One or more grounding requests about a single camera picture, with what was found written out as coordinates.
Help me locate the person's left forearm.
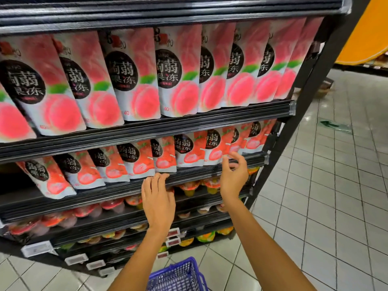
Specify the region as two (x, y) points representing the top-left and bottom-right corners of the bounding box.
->
(109, 227), (173, 291)

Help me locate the person's right forearm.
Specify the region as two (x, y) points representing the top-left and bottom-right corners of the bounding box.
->
(223, 197), (316, 291)

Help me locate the person's right hand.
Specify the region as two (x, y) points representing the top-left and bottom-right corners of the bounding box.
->
(219, 151), (249, 204)

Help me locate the person's left hand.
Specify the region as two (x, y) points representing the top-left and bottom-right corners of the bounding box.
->
(141, 173), (177, 237)

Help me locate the row of red-white bags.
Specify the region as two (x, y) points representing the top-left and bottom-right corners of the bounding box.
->
(16, 120), (276, 199)

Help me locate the orange aisle sign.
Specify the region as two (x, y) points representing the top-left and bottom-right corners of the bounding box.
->
(336, 0), (388, 65)

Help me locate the blue plastic shopping basket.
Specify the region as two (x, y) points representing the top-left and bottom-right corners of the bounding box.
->
(145, 256), (210, 291)

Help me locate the row of pink-white bags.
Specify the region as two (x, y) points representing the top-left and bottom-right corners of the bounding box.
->
(0, 17), (324, 143)

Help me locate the small brown cardboard box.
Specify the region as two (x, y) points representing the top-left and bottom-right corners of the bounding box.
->
(315, 78), (334, 97)

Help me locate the green floor arrow sticker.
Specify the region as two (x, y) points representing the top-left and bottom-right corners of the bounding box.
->
(320, 120), (352, 132)

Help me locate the row of small pink-lid cups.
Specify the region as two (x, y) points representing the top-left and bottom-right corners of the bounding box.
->
(6, 167), (261, 237)

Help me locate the dark grey metal shelf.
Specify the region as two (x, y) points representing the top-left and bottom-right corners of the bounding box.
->
(0, 0), (377, 279)

